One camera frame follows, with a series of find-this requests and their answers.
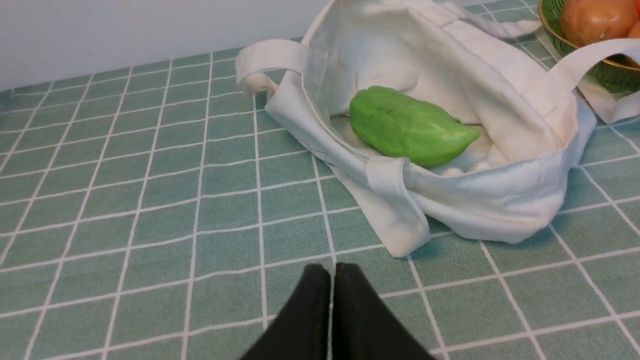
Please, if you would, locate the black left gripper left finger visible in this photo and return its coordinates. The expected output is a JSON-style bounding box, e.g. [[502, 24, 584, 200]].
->
[[242, 264, 331, 360]]

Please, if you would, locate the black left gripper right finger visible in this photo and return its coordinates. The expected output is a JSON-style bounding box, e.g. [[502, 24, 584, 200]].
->
[[333, 263, 434, 360]]

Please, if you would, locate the green chayote vegetable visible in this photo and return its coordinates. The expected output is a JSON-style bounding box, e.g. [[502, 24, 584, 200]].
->
[[349, 85, 482, 168]]

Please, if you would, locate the white cloth tote bag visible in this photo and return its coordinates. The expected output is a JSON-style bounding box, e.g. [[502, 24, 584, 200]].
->
[[235, 0, 639, 258]]

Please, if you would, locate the green checkered tablecloth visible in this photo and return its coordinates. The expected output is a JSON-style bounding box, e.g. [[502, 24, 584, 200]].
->
[[1, 54, 639, 360]]

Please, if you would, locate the green gold-rimmed plate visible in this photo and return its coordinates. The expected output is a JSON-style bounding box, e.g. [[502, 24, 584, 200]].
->
[[537, 0, 640, 95]]

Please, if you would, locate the brown potato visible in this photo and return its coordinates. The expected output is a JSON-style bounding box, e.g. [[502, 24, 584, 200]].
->
[[560, 0, 639, 47]]

